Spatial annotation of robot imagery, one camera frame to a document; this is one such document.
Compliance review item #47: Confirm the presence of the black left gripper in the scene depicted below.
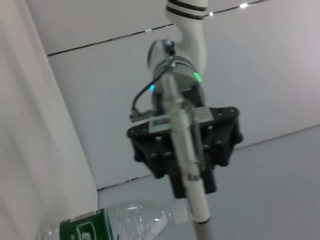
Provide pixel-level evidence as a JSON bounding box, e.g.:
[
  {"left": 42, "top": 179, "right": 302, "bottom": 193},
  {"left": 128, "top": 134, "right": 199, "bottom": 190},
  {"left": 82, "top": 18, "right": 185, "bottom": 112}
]
[{"left": 126, "top": 84, "right": 244, "bottom": 200}]

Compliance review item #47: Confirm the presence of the grey white pen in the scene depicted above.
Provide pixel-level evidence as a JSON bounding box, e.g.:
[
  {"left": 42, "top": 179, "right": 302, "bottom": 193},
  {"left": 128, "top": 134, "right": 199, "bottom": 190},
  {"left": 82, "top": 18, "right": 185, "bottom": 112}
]
[{"left": 159, "top": 72, "right": 214, "bottom": 240}]

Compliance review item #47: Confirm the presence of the clear bottle with green label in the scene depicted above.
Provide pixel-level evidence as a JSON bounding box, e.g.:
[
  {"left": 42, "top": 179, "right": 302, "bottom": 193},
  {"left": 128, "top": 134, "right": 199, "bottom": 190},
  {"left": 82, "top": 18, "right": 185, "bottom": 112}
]
[{"left": 34, "top": 199, "right": 193, "bottom": 240}]

